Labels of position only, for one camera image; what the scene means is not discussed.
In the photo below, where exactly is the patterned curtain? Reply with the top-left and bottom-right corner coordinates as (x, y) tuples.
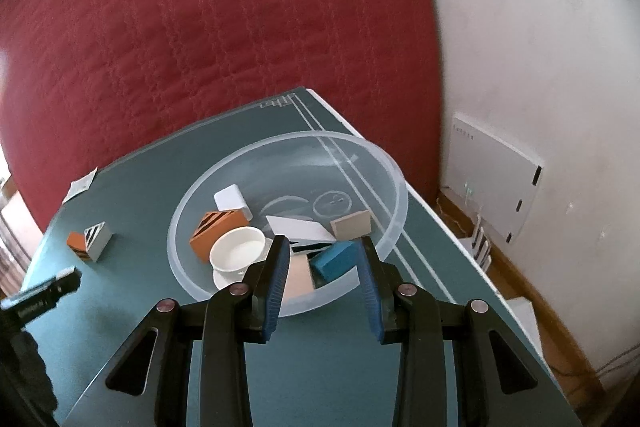
(0, 207), (43, 293)

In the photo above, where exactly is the orange striped wedge block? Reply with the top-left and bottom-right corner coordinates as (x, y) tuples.
(67, 232), (96, 263)

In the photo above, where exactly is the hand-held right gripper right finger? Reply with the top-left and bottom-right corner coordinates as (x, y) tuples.
(356, 234), (583, 427)

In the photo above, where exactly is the grey triangular block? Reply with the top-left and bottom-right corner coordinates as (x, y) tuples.
(330, 209), (373, 242)

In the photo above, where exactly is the black cable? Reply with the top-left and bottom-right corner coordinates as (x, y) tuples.
(547, 342), (636, 380)

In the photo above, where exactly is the long grey block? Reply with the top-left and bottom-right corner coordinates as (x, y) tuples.
(282, 254), (316, 300)

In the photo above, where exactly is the orange striped triangular block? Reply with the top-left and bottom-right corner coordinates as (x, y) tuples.
(189, 209), (250, 264)

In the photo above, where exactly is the clear plastic bowl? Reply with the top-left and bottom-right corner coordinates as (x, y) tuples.
(166, 130), (409, 319)

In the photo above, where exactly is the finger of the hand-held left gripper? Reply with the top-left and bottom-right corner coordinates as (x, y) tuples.
(54, 266), (82, 299)

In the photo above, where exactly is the red quilted bedspread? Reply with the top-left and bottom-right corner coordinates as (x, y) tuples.
(0, 0), (446, 238)

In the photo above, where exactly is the blue block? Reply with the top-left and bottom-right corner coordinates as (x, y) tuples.
(309, 241), (363, 285)

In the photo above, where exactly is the white zebra wedge block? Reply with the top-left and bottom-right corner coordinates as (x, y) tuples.
(82, 221), (113, 263)

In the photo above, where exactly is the white paper sheet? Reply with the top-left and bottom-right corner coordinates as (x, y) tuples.
(66, 167), (98, 200)

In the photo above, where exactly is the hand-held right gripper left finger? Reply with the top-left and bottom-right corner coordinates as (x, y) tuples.
(105, 234), (292, 427)

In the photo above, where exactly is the white zebra triangular block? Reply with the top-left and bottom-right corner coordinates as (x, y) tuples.
(265, 214), (337, 258)

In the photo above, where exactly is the white cup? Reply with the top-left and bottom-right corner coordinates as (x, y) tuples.
(208, 227), (267, 290)

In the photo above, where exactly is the person's left hand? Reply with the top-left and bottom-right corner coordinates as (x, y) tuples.
(0, 327), (56, 427)

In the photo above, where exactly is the white wall box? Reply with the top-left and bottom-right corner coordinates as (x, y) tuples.
(450, 109), (545, 244)

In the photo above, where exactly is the white ribbed device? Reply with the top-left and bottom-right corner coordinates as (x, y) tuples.
(469, 214), (495, 271)

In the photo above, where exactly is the plain white block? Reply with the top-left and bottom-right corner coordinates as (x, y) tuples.
(213, 185), (252, 222)

